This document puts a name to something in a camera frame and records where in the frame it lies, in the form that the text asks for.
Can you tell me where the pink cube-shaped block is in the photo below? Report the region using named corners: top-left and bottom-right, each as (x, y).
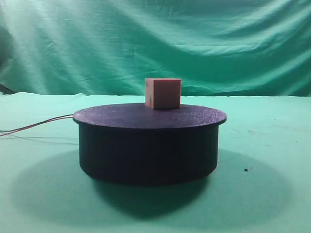
top-left (145, 78), bottom-right (181, 109)

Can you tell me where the black round turntable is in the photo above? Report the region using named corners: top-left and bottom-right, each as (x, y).
top-left (73, 103), bottom-right (227, 186)

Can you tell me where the green backdrop cloth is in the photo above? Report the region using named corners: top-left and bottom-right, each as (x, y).
top-left (0, 0), bottom-right (311, 96)

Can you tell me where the green table cloth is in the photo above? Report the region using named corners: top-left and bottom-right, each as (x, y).
top-left (0, 96), bottom-right (311, 233)

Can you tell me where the black wire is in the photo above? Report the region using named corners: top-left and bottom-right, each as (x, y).
top-left (0, 116), bottom-right (74, 137)

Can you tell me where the red wire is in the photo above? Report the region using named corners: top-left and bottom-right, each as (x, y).
top-left (0, 114), bottom-right (74, 133)

